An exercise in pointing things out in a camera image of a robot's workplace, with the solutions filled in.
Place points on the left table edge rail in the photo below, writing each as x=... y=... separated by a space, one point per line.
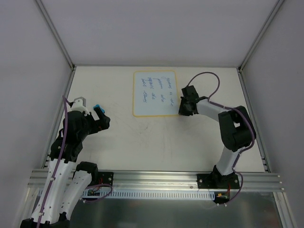
x=58 y=117

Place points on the yellow framed whiteboard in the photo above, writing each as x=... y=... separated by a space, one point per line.
x=155 y=94

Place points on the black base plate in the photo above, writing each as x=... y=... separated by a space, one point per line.
x=211 y=181
x=105 y=177

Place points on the white slotted cable duct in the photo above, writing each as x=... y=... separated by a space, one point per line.
x=162 y=194

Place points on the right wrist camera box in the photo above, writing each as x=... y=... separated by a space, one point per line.
x=189 y=92

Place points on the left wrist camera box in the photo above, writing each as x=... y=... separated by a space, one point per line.
x=79 y=104

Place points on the left aluminium frame post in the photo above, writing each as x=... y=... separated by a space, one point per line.
x=46 y=17

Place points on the right table edge rail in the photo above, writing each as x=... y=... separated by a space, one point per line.
x=263 y=152

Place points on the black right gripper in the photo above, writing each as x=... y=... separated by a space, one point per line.
x=186 y=102

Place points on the aluminium mounting rail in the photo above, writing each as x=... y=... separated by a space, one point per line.
x=181 y=180

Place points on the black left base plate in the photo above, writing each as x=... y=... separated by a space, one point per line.
x=105 y=177

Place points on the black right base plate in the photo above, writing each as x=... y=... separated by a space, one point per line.
x=211 y=181

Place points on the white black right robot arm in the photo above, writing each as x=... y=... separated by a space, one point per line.
x=237 y=134

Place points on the table edge rail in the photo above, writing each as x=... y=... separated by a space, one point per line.
x=58 y=117
x=263 y=152

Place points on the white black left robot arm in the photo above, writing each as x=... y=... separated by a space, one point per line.
x=66 y=180

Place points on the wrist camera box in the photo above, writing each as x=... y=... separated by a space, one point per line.
x=79 y=104
x=189 y=92

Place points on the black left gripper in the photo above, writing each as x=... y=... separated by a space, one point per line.
x=97 y=123

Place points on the right aluminium frame post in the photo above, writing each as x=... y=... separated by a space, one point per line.
x=273 y=13

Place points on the aluminium frame post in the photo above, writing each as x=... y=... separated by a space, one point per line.
x=46 y=17
x=273 y=13

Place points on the blue whiteboard eraser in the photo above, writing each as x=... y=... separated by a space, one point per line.
x=99 y=108

